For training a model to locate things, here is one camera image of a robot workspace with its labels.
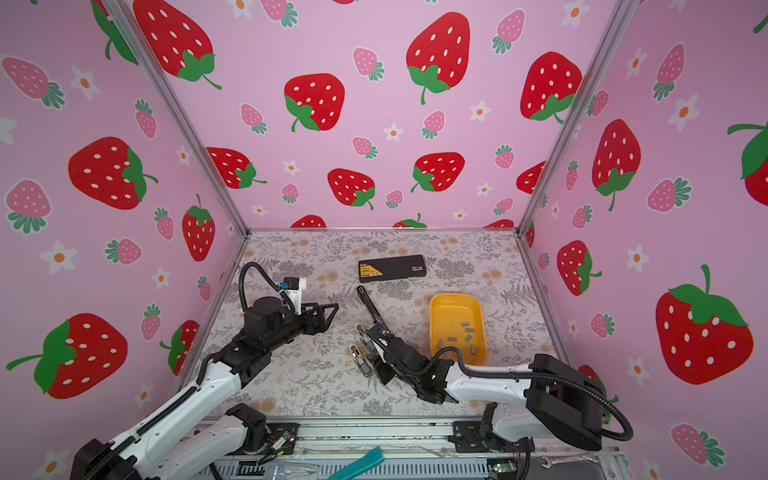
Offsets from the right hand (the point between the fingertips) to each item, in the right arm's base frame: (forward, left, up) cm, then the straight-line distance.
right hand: (369, 353), depth 80 cm
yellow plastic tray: (+16, -25, -7) cm, 31 cm away
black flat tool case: (+35, -1, -6) cm, 36 cm away
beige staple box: (0, +3, -7) cm, 8 cm away
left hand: (+8, +12, +11) cm, 17 cm away
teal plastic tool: (-25, -2, -8) cm, 26 cm away
